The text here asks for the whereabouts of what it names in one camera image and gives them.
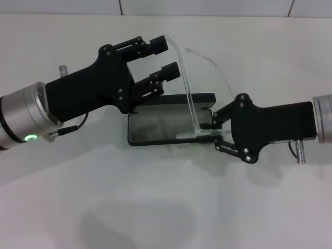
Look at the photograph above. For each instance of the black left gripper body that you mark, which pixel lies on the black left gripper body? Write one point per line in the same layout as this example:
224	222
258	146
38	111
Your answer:
90	85

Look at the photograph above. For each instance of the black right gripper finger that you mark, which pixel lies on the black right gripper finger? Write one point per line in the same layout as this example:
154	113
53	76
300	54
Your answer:
228	147
223	115

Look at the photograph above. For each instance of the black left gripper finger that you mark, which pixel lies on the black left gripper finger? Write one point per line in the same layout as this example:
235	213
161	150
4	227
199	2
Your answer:
158	45
169	71

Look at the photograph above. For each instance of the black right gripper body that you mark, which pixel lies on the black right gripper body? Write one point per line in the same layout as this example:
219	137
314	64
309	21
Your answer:
272	122

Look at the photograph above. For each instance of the clear transparent glasses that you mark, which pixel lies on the clear transparent glasses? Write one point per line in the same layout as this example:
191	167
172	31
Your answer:
185	85

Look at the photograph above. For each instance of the black glasses case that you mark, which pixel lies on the black glasses case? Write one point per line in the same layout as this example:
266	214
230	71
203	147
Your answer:
155	124

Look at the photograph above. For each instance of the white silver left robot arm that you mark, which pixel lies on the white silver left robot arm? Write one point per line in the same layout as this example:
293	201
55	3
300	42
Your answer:
20	116

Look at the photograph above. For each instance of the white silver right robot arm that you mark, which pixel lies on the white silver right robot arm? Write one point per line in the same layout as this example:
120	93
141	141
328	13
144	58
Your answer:
324	116

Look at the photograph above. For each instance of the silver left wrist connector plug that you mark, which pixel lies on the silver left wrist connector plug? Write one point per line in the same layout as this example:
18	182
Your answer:
63	70

